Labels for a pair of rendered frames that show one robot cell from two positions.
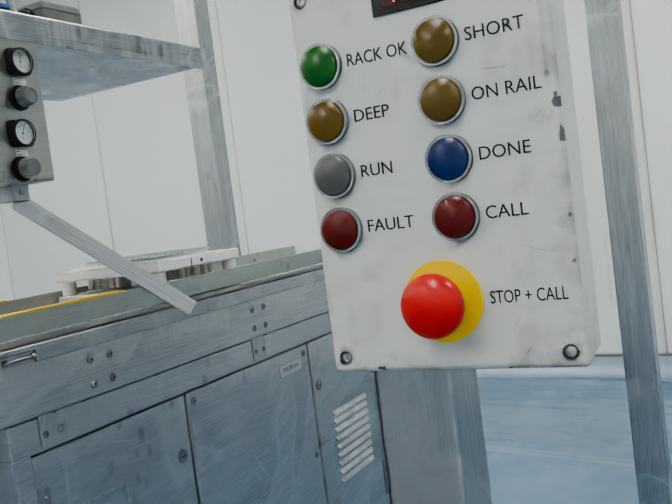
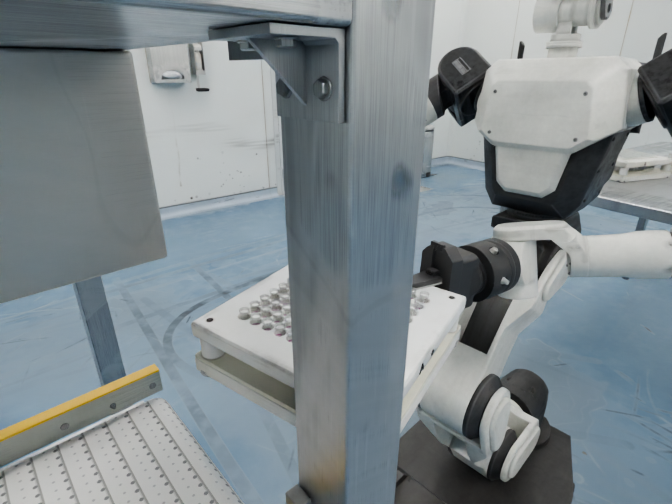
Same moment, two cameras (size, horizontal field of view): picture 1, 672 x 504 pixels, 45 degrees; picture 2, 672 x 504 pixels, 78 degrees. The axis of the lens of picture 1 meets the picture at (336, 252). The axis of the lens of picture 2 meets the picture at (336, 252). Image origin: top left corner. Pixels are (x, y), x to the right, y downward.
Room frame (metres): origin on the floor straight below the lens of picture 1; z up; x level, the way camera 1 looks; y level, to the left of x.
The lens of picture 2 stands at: (1.30, 0.87, 1.22)
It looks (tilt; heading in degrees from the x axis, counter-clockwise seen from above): 23 degrees down; 199
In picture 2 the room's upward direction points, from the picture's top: straight up
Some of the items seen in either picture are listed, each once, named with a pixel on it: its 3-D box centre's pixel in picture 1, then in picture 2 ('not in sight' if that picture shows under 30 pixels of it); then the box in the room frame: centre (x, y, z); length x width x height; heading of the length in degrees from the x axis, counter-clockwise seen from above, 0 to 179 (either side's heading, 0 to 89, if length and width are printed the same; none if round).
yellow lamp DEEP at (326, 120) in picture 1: (326, 121); not in sight; (0.53, 0.00, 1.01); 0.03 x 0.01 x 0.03; 62
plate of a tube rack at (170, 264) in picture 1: (150, 264); not in sight; (1.53, 0.36, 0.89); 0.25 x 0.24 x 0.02; 62
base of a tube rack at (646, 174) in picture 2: not in sight; (616, 169); (-0.60, 1.37, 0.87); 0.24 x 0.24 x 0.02; 38
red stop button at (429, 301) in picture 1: (439, 302); not in sight; (0.50, -0.06, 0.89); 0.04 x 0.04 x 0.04; 62
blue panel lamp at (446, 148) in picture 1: (447, 158); not in sight; (0.49, -0.08, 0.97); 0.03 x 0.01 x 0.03; 62
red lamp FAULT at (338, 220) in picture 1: (340, 230); not in sight; (0.53, 0.00, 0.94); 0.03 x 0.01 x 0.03; 62
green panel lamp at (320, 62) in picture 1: (319, 66); not in sight; (0.53, 0.00, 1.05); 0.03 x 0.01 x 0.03; 62
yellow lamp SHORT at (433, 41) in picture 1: (433, 40); not in sight; (0.49, -0.08, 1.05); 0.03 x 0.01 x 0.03; 62
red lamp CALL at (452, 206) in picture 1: (454, 217); not in sight; (0.49, -0.08, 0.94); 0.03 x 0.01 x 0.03; 62
